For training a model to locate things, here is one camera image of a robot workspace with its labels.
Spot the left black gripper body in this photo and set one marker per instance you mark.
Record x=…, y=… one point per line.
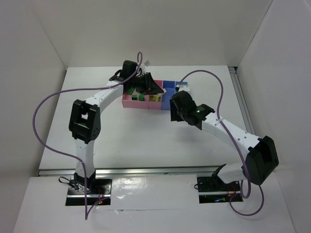
x=147, y=81

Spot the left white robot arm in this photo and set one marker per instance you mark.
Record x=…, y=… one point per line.
x=85, y=118

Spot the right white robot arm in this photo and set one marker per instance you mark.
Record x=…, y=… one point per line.
x=259, y=154

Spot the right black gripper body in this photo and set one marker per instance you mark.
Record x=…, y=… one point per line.
x=173, y=110

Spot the green long lego plate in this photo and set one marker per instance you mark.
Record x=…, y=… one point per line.
x=130, y=91

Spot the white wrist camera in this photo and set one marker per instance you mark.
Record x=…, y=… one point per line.
x=182, y=87
x=144, y=67

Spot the aluminium rail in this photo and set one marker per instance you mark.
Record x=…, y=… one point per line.
x=135, y=171
x=243, y=102

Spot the lime lego brick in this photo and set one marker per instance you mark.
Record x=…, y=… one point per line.
x=152, y=98

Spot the light blue bin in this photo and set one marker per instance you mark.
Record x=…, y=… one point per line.
x=181, y=83

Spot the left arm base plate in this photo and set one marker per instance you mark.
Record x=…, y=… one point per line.
x=100, y=192

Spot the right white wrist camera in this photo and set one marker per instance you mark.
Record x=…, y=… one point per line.
x=182, y=87

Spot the small pink bin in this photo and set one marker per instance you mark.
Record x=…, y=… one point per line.
x=155, y=101

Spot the large pink bin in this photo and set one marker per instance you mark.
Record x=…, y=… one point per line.
x=127, y=101

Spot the front aluminium rail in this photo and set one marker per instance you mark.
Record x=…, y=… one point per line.
x=135, y=171

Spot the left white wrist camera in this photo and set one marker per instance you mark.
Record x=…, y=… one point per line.
x=144, y=67

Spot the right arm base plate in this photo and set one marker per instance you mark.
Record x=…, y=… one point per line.
x=209, y=192

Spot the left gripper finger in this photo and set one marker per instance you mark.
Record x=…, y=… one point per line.
x=140, y=84
x=151, y=87

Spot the right side aluminium rail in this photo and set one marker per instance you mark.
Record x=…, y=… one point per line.
x=243, y=102

